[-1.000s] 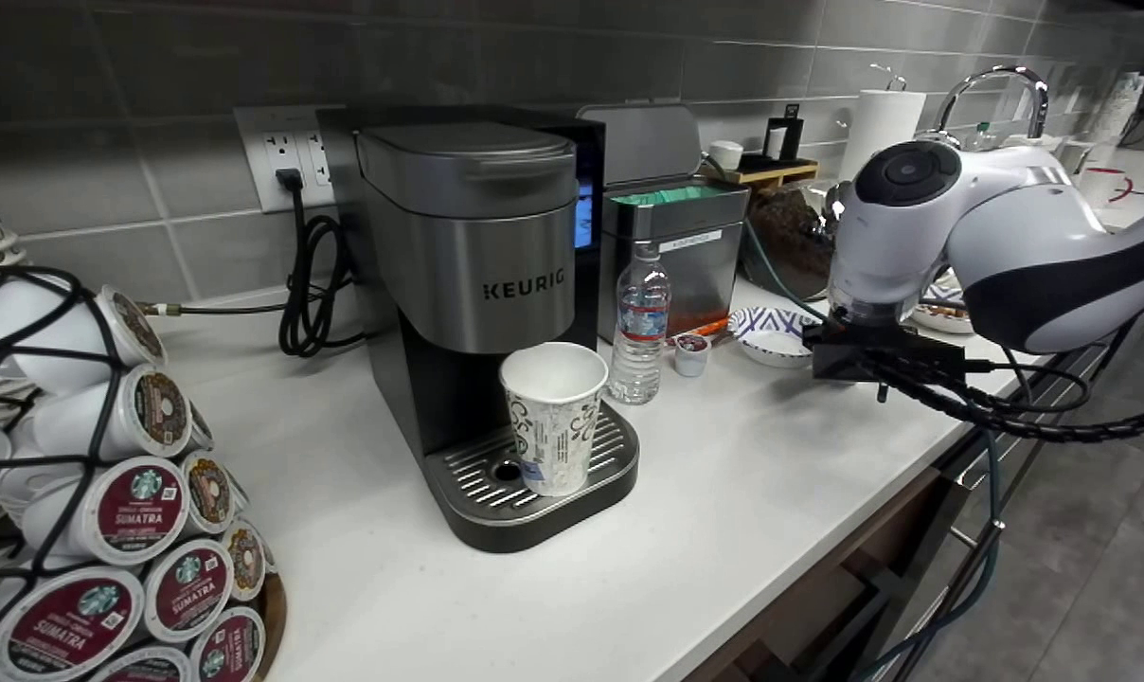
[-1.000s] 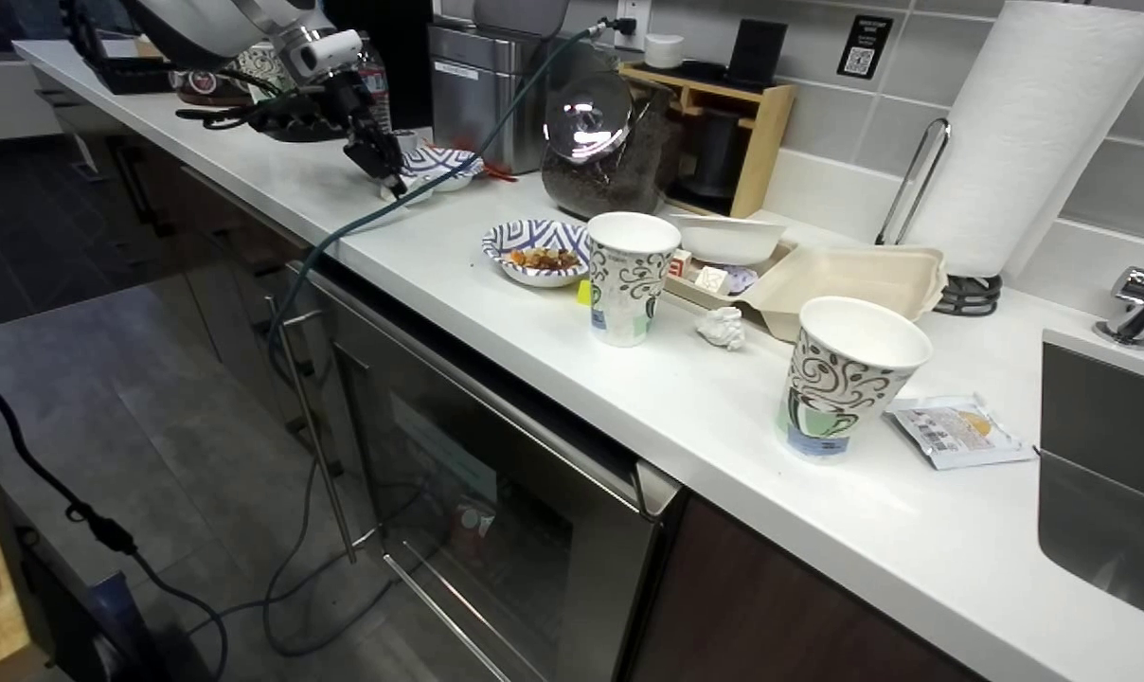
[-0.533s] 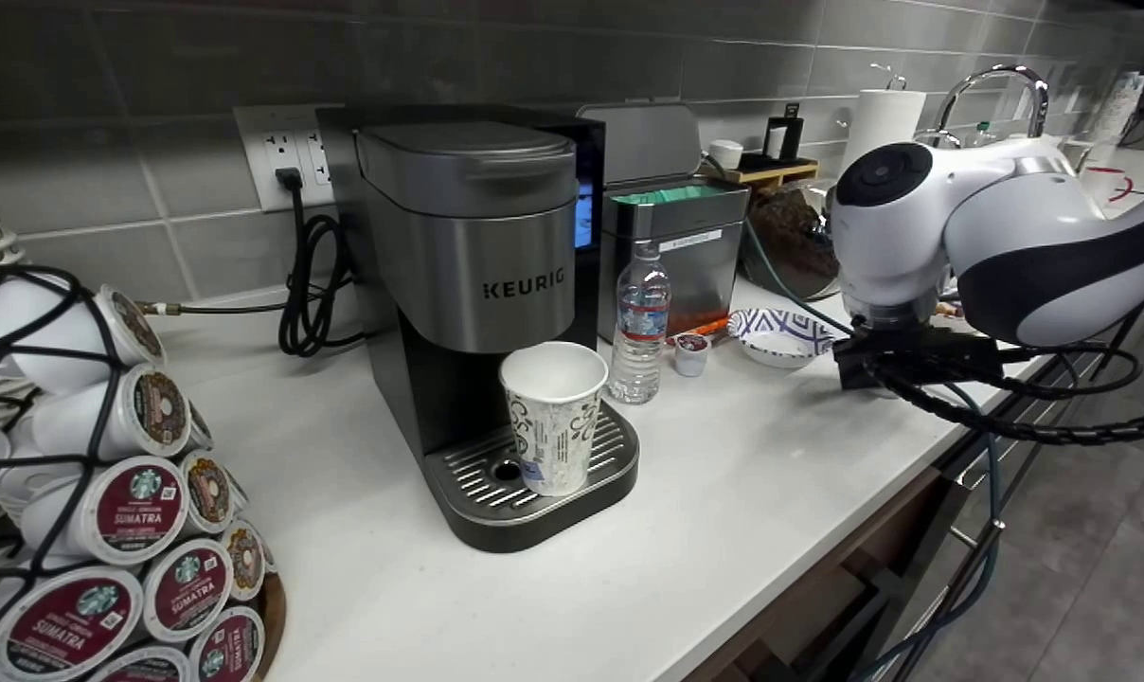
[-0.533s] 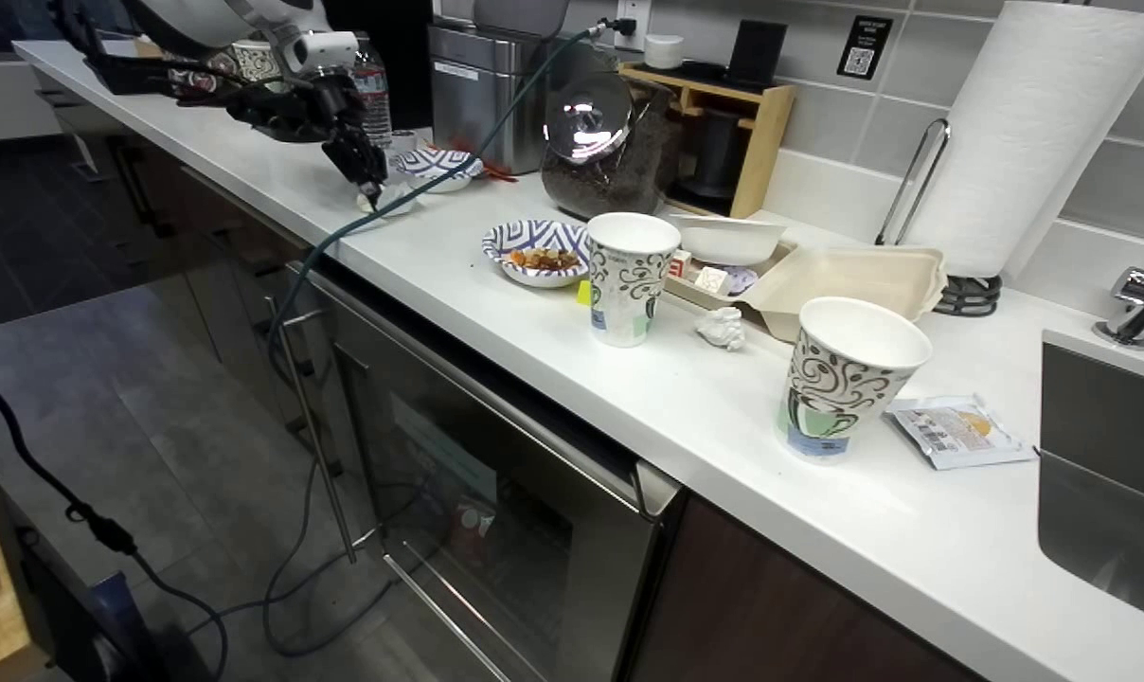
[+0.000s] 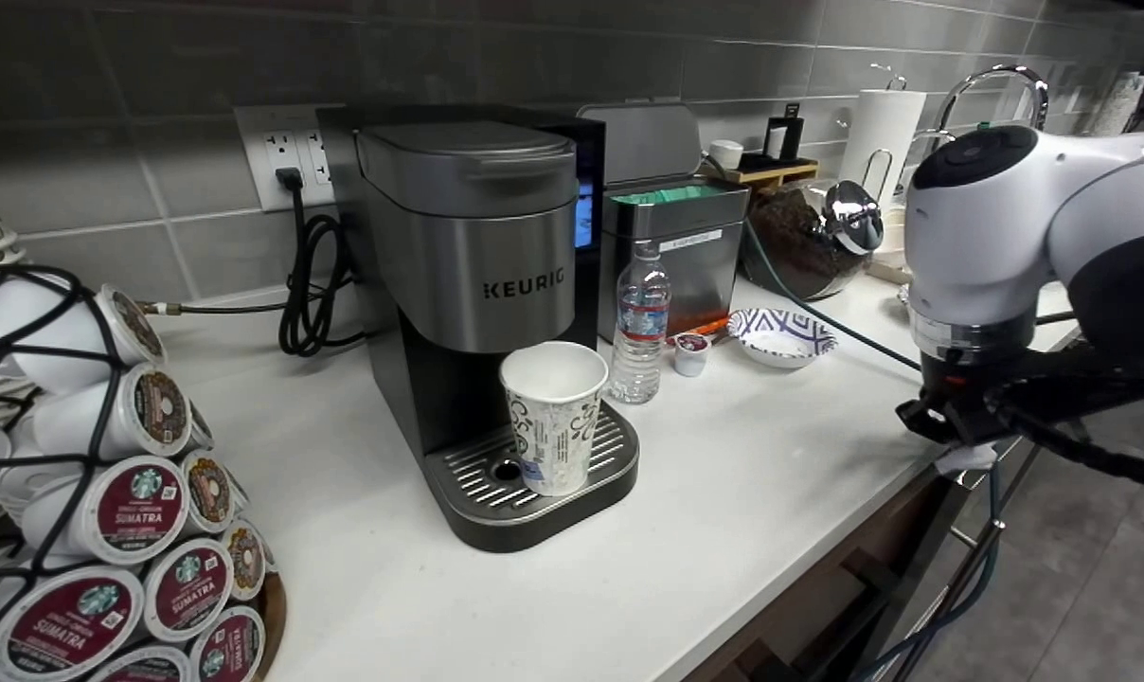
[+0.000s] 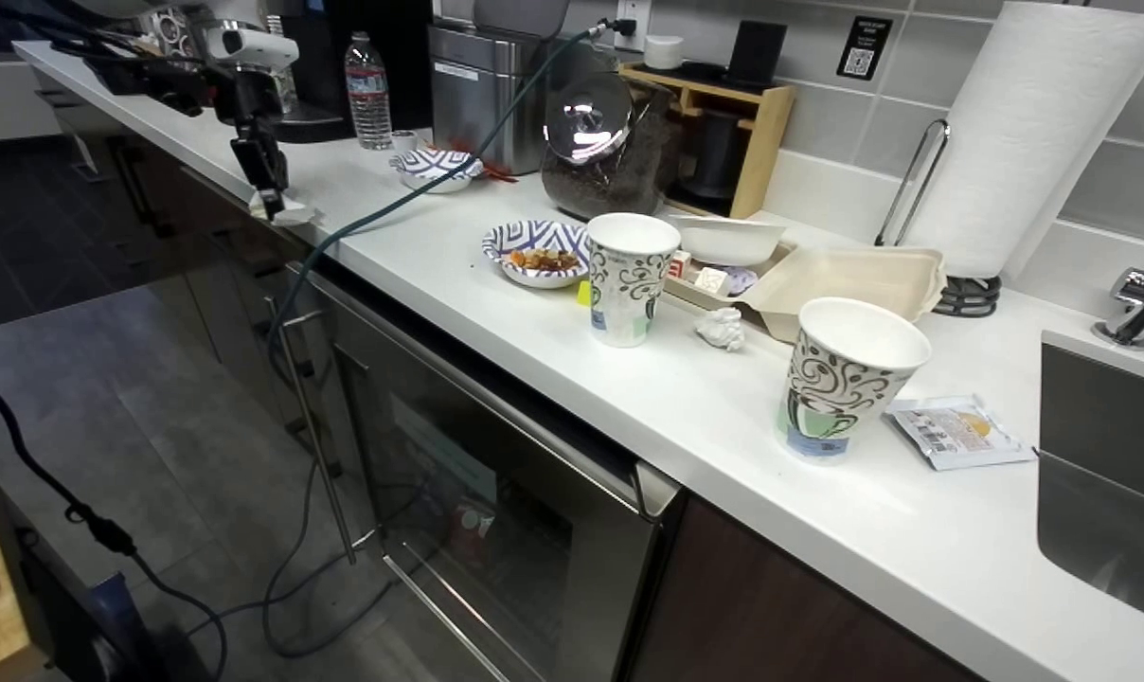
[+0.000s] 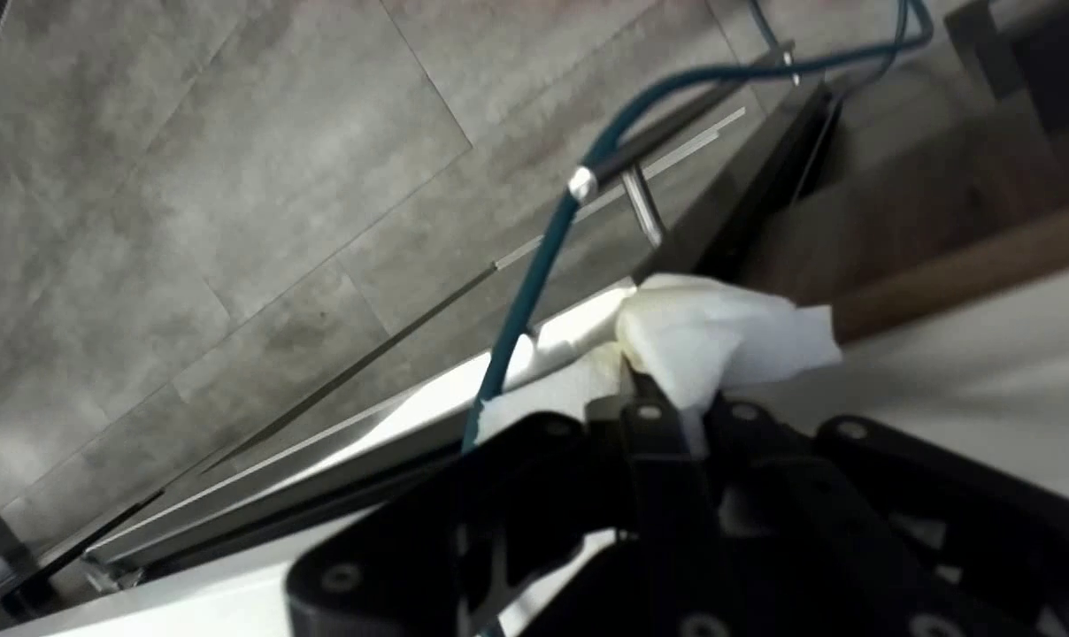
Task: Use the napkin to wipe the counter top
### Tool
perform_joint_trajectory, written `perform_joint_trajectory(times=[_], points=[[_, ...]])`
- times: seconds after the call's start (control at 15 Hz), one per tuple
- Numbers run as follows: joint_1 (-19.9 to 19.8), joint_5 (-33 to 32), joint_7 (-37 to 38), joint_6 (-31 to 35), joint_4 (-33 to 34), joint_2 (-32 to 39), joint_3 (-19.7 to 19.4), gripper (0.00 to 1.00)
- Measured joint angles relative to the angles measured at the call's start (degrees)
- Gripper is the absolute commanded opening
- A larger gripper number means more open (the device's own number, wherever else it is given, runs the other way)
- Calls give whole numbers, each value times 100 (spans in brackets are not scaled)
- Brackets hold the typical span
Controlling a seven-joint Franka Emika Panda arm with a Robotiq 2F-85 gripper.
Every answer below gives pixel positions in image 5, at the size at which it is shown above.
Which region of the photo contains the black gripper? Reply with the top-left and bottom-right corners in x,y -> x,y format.
897,352 -> 1081,443

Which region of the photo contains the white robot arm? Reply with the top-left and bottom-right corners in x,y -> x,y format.
897,124 -> 1144,443

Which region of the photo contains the blue patterned empty bowl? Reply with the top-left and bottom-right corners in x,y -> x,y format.
728,308 -> 834,370

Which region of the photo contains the dark bag with glass lid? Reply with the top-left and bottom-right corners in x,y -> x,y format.
740,183 -> 884,299

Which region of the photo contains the white paper towel roll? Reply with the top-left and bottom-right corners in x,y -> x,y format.
838,87 -> 929,203

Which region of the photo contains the small coffee pod cup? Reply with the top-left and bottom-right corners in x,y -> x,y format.
670,331 -> 713,379

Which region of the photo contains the wooden shelf rack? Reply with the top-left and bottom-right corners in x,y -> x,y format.
700,160 -> 818,185

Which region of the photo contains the chrome faucet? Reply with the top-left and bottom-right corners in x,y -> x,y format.
932,59 -> 1054,145

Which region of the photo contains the clear plastic water bottle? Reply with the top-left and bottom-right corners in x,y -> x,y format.
610,237 -> 670,404

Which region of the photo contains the paper cup on coffee machine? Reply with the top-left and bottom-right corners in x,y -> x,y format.
501,340 -> 610,496

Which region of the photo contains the black Keurig coffee machine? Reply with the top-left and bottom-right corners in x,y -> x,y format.
318,107 -> 640,553

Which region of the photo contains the coffee pod holder basket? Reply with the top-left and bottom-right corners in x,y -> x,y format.
0,265 -> 285,682

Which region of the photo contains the dark green power cable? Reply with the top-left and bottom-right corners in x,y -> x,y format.
733,216 -> 929,379

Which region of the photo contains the black coiled power cord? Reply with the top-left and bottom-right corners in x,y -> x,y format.
139,164 -> 362,361

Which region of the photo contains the white wall outlet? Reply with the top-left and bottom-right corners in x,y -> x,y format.
233,107 -> 333,207

